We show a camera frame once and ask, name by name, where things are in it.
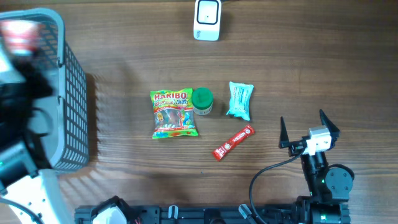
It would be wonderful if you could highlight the red Nescafe coffee stick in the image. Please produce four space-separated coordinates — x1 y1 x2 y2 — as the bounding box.
212 124 255 161

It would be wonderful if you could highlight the white barcode scanner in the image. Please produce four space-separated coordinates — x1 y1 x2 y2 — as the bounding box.
193 0 222 41

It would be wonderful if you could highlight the Haribo gummy candy bag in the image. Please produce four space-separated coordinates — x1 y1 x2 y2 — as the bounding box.
150 88 198 139

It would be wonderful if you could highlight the grey plastic shopping basket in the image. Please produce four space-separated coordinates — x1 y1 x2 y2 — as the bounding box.
1 8 90 174

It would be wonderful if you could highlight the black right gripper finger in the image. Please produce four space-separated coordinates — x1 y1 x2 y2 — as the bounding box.
319 109 340 137
279 116 290 148

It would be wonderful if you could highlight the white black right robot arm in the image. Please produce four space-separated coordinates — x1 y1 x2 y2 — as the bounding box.
279 110 354 224

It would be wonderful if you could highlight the green lid small jar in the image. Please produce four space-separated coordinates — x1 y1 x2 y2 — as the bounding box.
192 88 213 116

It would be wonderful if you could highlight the light blue tissue pack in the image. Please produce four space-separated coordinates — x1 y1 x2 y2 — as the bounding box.
226 82 254 121

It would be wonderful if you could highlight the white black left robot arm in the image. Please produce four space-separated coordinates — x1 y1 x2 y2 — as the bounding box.
1 55 135 223

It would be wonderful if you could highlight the black aluminium mounting rail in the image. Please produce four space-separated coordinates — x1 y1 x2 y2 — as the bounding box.
74 203 351 224

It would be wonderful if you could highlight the small red white box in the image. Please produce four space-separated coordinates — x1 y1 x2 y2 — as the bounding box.
1 20 41 57

